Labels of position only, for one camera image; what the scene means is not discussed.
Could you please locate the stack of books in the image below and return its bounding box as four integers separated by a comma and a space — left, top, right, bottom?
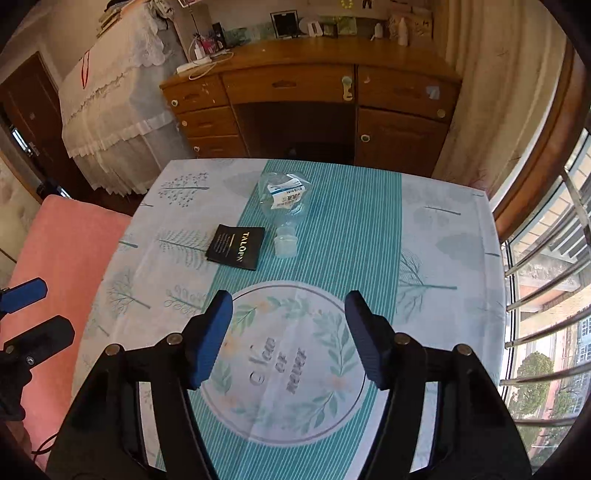
95, 0, 153, 38

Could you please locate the wooden desk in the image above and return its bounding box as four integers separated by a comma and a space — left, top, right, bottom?
159, 36, 463, 178

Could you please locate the black packet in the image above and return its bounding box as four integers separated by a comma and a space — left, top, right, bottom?
205, 224, 266, 271

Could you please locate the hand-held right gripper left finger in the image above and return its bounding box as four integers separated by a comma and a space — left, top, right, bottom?
46, 290, 234, 480

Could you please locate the lace covered furniture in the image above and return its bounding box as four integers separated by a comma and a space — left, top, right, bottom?
58, 0, 195, 195

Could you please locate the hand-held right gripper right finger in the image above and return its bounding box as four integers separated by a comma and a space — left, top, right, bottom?
345, 290, 532, 480

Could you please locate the clear plastic bottle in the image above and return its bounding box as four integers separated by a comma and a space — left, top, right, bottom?
257, 171, 308, 258

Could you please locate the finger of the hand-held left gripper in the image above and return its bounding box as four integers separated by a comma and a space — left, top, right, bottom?
0, 316, 76, 370
0, 278, 48, 315

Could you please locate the table with patterned tablecloth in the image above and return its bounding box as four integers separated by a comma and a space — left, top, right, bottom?
71, 158, 509, 480

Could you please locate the dark wooden door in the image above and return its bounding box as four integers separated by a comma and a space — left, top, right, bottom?
0, 51, 90, 204

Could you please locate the white power strip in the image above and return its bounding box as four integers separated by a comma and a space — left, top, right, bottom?
176, 50, 234, 73

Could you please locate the metal window grille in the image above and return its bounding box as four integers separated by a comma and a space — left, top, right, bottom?
501, 129, 591, 462

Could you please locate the wooden window frame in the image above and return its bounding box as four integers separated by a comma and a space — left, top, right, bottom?
492, 41, 591, 229

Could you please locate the green picture card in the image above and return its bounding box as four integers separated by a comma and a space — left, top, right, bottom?
323, 16, 358, 38

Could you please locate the black picture frame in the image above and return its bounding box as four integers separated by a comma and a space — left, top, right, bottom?
270, 10, 301, 40

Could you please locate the beige patterned box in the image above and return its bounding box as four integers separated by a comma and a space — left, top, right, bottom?
387, 7, 435, 40

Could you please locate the landscape picture card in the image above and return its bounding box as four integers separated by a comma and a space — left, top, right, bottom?
224, 23, 274, 47

